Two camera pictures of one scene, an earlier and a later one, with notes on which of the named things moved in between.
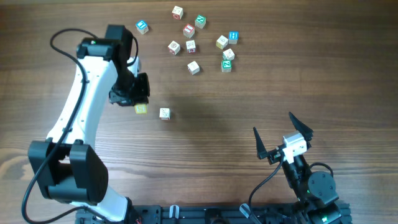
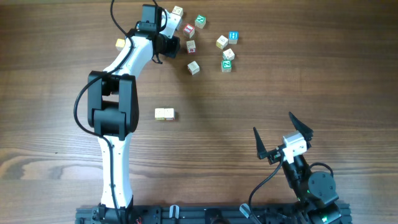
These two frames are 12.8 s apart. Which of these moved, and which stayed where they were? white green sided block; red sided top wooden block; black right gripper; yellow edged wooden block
Moved: yellow edged wooden block
Stayed: white green sided block; black right gripper; red sided top wooden block
